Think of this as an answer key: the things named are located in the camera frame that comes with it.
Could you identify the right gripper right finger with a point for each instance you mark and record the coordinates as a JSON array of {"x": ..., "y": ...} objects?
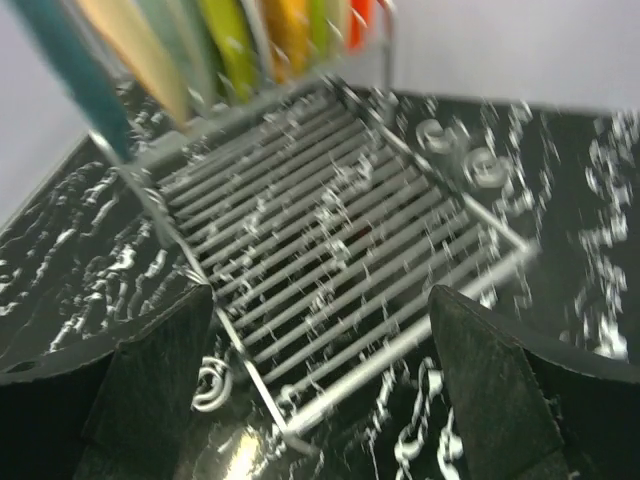
[{"x": 531, "y": 407}]

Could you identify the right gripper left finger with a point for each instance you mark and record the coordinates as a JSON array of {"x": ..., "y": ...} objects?
[{"x": 121, "y": 398}]

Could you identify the beige plate bird print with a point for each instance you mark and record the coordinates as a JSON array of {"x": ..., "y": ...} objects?
[{"x": 126, "y": 30}]

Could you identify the mint plate flower print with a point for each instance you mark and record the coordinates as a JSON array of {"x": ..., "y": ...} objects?
[{"x": 182, "y": 30}]

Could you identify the teal scalloped plate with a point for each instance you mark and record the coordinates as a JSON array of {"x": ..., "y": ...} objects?
[{"x": 56, "y": 38}]

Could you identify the green dotted scalloped plate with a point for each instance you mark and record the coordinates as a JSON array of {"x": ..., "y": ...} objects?
[{"x": 228, "y": 27}]

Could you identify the yellow dotted scalloped plate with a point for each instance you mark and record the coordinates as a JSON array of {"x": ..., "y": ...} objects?
[{"x": 288, "y": 29}]

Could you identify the orange red plate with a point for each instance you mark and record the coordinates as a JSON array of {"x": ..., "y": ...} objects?
[{"x": 361, "y": 16}]

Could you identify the lime green plate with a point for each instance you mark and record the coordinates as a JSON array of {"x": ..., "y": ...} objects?
[{"x": 319, "y": 27}]

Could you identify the grey wire dish rack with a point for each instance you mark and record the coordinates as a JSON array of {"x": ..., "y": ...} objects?
[{"x": 319, "y": 230}]

